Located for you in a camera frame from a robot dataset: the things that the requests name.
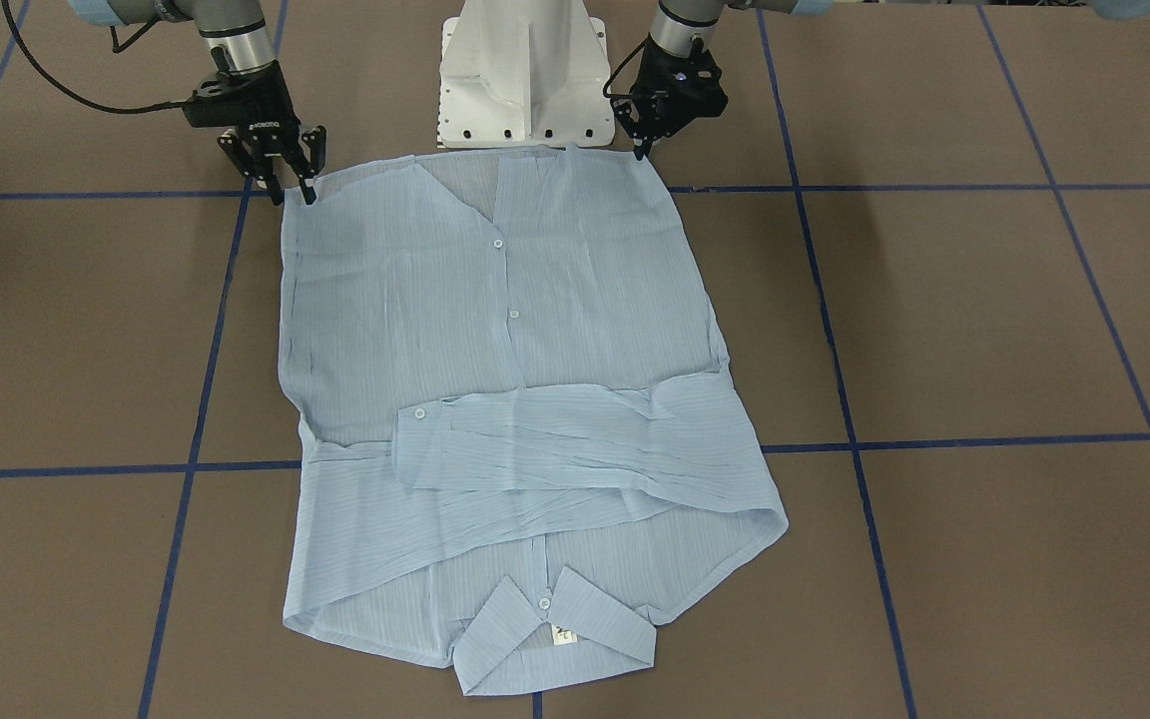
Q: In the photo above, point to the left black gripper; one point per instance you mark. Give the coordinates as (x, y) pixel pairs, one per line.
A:
(641, 112)

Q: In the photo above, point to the light blue button shirt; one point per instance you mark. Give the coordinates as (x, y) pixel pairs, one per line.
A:
(522, 448)

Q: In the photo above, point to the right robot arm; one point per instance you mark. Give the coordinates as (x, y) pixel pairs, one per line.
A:
(235, 32)

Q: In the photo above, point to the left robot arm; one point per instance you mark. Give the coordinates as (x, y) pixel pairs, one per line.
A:
(676, 23)

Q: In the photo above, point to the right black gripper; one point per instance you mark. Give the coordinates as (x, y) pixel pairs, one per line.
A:
(267, 117)

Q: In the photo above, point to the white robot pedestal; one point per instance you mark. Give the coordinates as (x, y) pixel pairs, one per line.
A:
(524, 73)

